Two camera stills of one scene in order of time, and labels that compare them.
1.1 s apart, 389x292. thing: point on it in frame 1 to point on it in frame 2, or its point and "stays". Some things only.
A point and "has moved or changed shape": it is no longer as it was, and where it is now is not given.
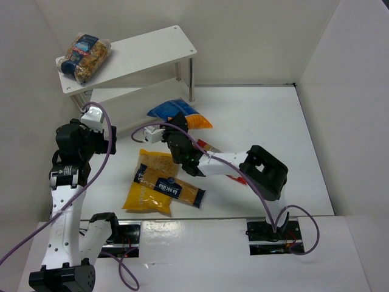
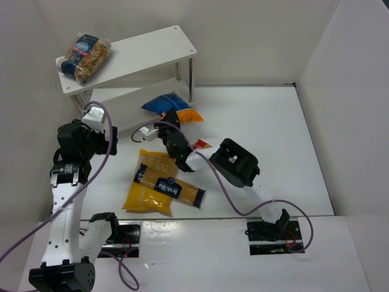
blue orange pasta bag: x=166 y=111 has moved or changed shape
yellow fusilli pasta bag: x=142 y=197 stays
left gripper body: x=107 y=140 stays
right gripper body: x=175 y=128 stays
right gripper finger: x=179 y=120 to x=171 y=117
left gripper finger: x=113 y=140 stays
